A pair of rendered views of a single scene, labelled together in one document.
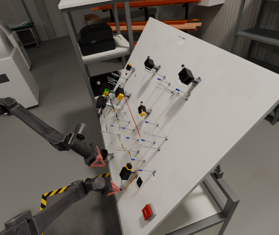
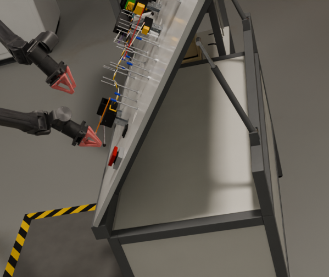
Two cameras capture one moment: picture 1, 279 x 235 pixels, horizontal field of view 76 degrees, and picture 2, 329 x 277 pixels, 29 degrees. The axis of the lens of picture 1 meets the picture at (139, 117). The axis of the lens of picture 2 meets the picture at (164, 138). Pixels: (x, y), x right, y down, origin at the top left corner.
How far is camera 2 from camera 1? 1.48 m
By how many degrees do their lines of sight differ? 22
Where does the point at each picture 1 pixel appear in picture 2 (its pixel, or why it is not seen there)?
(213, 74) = not seen: outside the picture
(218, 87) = not seen: outside the picture
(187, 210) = (207, 202)
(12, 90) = (2, 10)
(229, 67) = not seen: outside the picture
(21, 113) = not seen: outside the picture
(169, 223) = (172, 212)
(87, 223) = (90, 269)
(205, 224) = (225, 219)
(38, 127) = (1, 33)
